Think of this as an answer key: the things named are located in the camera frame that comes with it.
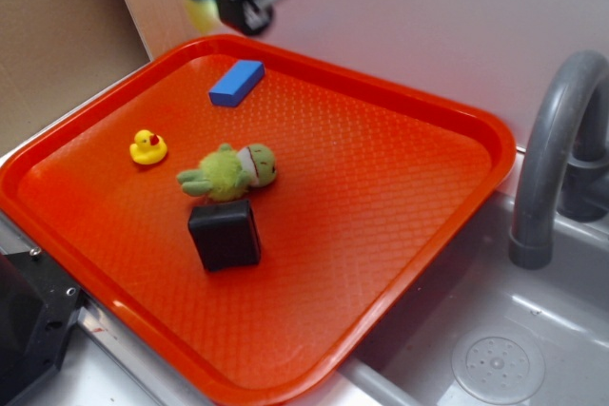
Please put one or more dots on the grey curved faucet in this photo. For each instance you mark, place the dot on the grey curved faucet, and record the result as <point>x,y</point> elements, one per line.
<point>565,166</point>

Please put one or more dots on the green plush frog toy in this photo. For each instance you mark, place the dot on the green plush frog toy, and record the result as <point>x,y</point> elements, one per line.
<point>227,174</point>

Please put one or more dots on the green and yellow sponge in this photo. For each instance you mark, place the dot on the green and yellow sponge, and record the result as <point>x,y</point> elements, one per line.
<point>203,15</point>

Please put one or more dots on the black rectangular block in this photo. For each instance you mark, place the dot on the black rectangular block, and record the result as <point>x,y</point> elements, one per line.
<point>225,235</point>

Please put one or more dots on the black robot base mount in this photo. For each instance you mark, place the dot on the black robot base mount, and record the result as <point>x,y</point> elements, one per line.
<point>40,304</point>

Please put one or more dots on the red plastic tray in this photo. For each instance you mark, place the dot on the red plastic tray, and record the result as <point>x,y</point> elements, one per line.
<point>373,181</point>

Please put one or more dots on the grey plastic sink basin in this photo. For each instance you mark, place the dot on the grey plastic sink basin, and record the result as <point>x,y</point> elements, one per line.
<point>475,329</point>

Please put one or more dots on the yellow rubber duck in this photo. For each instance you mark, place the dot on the yellow rubber duck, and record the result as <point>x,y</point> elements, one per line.
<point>147,148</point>

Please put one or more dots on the blue rectangular block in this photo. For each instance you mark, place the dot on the blue rectangular block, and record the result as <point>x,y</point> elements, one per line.
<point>233,87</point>

